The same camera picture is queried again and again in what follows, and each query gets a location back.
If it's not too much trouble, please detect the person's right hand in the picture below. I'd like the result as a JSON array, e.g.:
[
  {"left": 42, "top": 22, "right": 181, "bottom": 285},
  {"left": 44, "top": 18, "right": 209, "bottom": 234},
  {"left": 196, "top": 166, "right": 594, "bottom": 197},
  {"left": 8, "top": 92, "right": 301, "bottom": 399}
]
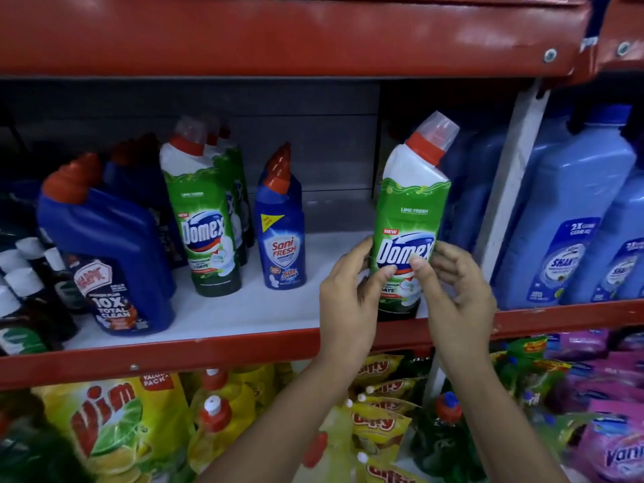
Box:
[{"left": 409, "top": 240, "right": 498, "bottom": 371}]

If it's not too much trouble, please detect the person's left hand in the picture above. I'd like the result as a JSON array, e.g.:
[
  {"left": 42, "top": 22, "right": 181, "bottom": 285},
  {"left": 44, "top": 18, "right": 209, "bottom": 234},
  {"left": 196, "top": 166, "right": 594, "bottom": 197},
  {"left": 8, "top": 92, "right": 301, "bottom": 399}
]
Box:
[{"left": 319, "top": 237, "right": 398, "bottom": 361}]

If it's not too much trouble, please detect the green white cleaner bottle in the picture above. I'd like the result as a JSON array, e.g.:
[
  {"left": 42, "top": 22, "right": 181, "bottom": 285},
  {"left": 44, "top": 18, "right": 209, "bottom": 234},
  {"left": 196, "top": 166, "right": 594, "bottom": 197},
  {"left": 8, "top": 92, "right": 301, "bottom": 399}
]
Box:
[
  {"left": 370, "top": 111, "right": 460, "bottom": 321},
  {"left": 219, "top": 126, "right": 256, "bottom": 249},
  {"left": 159, "top": 115, "right": 243, "bottom": 298},
  {"left": 205, "top": 120, "right": 249, "bottom": 267}
]

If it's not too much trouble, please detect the light blue cleaner bottle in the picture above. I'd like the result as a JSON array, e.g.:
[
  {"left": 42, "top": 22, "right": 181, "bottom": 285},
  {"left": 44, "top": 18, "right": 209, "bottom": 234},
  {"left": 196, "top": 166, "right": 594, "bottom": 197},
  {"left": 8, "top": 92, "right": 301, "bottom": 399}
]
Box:
[
  {"left": 562, "top": 168, "right": 644, "bottom": 305},
  {"left": 442, "top": 124, "right": 510, "bottom": 253},
  {"left": 495, "top": 104, "right": 638, "bottom": 310}
]

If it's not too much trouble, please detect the small blue red-capped bottle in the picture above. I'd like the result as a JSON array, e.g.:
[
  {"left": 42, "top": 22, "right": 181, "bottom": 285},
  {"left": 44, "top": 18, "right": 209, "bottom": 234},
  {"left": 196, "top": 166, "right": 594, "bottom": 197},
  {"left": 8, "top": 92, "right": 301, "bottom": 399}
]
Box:
[{"left": 255, "top": 142, "right": 307, "bottom": 290}]

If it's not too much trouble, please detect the white shelf board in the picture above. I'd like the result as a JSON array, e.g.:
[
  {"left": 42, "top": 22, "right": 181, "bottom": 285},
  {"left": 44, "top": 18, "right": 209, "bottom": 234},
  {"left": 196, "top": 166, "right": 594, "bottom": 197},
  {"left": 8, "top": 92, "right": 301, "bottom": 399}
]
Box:
[{"left": 64, "top": 230, "right": 429, "bottom": 351}]

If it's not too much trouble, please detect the pile of green pouches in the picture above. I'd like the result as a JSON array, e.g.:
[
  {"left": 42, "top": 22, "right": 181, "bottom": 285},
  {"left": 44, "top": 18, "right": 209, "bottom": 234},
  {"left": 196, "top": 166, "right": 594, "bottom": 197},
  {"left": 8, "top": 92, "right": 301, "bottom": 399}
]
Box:
[{"left": 490, "top": 336, "right": 577, "bottom": 450}]

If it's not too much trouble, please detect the stack of yellow refill pouches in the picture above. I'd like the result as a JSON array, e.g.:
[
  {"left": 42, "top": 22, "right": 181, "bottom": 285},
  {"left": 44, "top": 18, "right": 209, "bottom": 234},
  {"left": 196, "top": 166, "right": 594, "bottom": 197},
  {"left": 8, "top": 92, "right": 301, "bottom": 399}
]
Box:
[{"left": 347, "top": 351, "right": 429, "bottom": 483}]

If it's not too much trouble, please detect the green bottle with red cap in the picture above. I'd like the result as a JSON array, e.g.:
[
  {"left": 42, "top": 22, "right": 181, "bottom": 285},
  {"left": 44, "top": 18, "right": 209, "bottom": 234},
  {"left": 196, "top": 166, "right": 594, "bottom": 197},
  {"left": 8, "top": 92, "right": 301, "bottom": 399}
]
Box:
[{"left": 412, "top": 391, "right": 485, "bottom": 483}]

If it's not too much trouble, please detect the yellow pouch with red cap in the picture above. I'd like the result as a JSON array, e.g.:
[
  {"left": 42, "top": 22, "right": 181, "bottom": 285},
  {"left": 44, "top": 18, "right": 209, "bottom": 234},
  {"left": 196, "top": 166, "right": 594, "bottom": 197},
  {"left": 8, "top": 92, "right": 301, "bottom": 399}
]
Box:
[
  {"left": 294, "top": 397, "right": 359, "bottom": 483},
  {"left": 188, "top": 368, "right": 276, "bottom": 474}
]

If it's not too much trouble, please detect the pile of pink pouches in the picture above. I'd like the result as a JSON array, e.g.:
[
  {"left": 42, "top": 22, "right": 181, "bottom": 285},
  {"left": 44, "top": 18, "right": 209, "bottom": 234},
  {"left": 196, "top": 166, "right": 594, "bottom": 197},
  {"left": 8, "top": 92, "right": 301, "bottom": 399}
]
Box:
[{"left": 545, "top": 328, "right": 644, "bottom": 414}]

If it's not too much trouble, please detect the red metal shelf beam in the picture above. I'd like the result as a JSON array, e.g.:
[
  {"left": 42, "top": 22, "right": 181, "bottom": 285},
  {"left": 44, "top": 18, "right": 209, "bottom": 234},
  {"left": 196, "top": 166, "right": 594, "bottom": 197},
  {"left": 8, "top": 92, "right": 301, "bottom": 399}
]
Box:
[
  {"left": 0, "top": 0, "right": 592, "bottom": 79},
  {"left": 594, "top": 0, "right": 644, "bottom": 72},
  {"left": 0, "top": 299, "right": 644, "bottom": 391}
]

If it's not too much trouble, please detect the pink detergent pouch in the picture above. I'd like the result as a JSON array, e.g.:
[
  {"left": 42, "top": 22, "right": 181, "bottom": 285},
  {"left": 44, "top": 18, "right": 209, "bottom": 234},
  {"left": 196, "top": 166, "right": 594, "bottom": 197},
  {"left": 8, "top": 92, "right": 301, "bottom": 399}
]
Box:
[{"left": 568, "top": 401, "right": 644, "bottom": 483}]

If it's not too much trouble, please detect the large blue red-capped bottle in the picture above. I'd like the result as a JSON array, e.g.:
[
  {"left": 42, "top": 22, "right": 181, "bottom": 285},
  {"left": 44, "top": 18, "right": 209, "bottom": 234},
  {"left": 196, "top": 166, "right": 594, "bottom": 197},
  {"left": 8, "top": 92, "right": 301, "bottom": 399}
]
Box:
[
  {"left": 37, "top": 153, "right": 176, "bottom": 337},
  {"left": 103, "top": 132, "right": 188, "bottom": 270}
]

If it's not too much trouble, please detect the large yellow dishwash pouch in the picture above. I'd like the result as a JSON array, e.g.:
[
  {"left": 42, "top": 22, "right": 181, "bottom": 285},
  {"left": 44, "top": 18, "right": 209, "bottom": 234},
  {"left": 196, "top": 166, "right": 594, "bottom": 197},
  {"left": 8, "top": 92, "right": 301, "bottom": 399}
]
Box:
[{"left": 30, "top": 372, "right": 198, "bottom": 483}]

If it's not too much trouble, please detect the row of dark white-capped bottles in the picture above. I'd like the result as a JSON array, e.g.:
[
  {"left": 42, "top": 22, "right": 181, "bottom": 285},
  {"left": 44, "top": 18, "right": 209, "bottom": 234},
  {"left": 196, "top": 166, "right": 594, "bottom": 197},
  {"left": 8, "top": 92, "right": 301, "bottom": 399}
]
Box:
[{"left": 0, "top": 196, "right": 87, "bottom": 358}]

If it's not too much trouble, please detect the dark green pouch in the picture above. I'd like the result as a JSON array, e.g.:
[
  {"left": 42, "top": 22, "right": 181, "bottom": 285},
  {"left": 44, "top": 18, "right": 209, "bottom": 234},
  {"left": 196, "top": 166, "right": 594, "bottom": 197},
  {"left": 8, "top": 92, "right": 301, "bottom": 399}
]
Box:
[{"left": 0, "top": 389, "right": 92, "bottom": 483}]

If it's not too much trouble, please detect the white shelf upright post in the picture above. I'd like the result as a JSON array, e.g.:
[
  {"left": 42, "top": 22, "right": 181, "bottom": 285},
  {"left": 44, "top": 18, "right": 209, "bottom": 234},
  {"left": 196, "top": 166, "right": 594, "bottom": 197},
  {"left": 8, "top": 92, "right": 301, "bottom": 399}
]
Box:
[{"left": 424, "top": 79, "right": 552, "bottom": 404}]

